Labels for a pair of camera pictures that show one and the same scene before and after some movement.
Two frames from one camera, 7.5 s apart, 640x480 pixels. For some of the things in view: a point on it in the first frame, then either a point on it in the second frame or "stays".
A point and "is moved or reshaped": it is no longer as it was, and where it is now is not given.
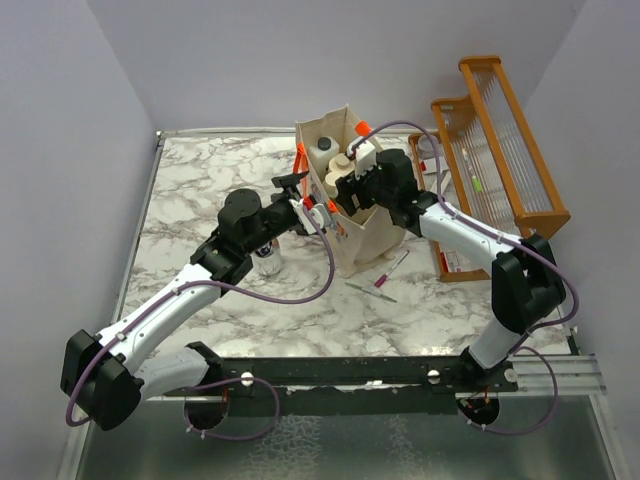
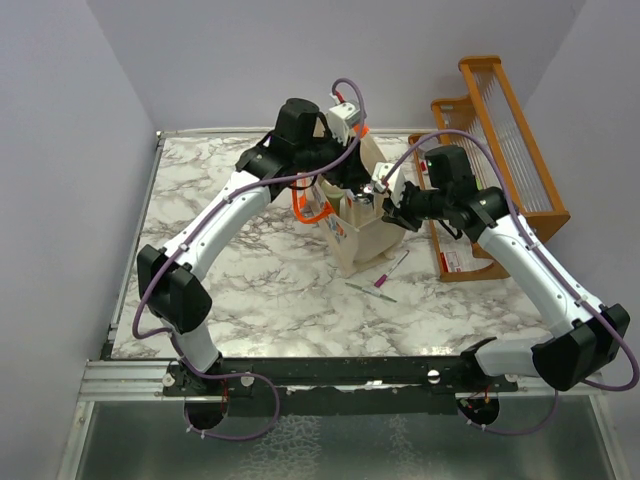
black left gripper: (291, 185) to (350, 172)
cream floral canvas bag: (332, 145) stays
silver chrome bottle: (267, 260) is moved or reshaped
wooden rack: (497, 171) stays
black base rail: (349, 386) stays
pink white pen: (383, 277) stays
